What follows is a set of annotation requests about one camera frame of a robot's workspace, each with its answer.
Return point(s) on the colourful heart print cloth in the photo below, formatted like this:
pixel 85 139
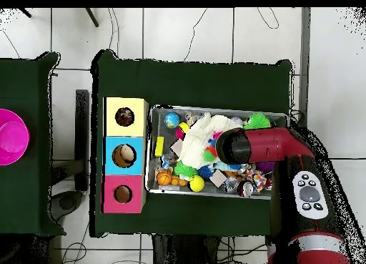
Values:
pixel 124 116

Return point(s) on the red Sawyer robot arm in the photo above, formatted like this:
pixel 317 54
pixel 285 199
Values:
pixel 266 145

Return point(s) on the shallow mesh bin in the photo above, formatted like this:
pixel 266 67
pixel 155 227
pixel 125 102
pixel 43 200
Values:
pixel 167 136

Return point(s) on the wooden box with three holes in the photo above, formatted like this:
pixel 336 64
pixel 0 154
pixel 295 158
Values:
pixel 137 126

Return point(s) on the cream knitted cloth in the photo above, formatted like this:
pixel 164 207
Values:
pixel 197 143

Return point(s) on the blue globe ball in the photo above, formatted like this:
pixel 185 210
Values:
pixel 171 120

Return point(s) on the yellow foam block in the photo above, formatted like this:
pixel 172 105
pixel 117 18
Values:
pixel 159 146

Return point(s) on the multicolour spiky caterpillar toy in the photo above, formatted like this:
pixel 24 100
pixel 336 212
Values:
pixel 209 156

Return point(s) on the orange basketball toy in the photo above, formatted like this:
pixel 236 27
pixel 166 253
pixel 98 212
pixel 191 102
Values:
pixel 164 178

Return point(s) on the yellow smiley ball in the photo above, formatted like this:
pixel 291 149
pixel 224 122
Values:
pixel 196 184

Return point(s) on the dark green tablecloth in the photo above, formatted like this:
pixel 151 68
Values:
pixel 23 204
pixel 200 83

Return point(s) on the large green spiky ball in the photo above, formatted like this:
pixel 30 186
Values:
pixel 257 122

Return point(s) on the black tripod leg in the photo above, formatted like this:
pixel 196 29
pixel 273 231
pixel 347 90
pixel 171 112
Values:
pixel 25 13
pixel 92 17

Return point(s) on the magenta plastic bowl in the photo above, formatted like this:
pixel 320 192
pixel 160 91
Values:
pixel 11 138

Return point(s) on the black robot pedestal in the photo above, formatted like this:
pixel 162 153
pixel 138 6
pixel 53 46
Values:
pixel 186 252

